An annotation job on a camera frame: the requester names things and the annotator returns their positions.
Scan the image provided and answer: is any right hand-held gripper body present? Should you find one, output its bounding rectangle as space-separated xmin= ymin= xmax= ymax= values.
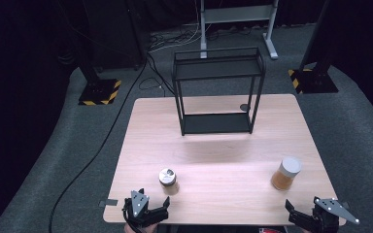
xmin=310 ymin=195 xmax=361 ymax=233

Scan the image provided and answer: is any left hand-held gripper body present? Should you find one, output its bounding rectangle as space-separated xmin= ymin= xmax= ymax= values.
xmin=121 ymin=189 xmax=170 ymax=228

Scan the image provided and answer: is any silver lid glass jar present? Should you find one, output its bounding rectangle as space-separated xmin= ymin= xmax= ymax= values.
xmin=157 ymin=167 xmax=180 ymax=196

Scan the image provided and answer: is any white lid amber jar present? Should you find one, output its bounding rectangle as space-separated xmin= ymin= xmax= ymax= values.
xmin=270 ymin=156 xmax=303 ymax=191

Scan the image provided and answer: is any black metal shelf rack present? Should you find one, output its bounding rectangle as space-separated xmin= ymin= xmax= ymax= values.
xmin=171 ymin=46 xmax=267 ymax=137

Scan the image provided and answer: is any person's left hand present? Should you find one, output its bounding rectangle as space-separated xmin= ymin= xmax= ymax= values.
xmin=123 ymin=222 xmax=159 ymax=233

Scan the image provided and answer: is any red object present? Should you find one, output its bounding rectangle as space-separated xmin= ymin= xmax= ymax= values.
xmin=258 ymin=227 xmax=287 ymax=233

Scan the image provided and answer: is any grey tape strip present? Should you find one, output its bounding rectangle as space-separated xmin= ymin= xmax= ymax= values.
xmin=98 ymin=198 xmax=119 ymax=209

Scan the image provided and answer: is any black stand with striped base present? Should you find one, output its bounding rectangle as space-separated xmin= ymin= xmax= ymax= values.
xmin=72 ymin=0 xmax=122 ymax=107
xmin=288 ymin=0 xmax=340 ymax=95

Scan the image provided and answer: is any long black floor cable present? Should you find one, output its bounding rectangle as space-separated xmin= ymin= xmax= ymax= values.
xmin=48 ymin=56 xmax=150 ymax=233

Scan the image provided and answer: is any tangle of floor cables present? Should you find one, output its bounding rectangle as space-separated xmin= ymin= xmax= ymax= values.
xmin=138 ymin=25 xmax=254 ymax=97

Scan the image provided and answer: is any grey metal stand frame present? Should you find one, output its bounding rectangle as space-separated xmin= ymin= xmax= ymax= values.
xmin=199 ymin=0 xmax=280 ymax=60

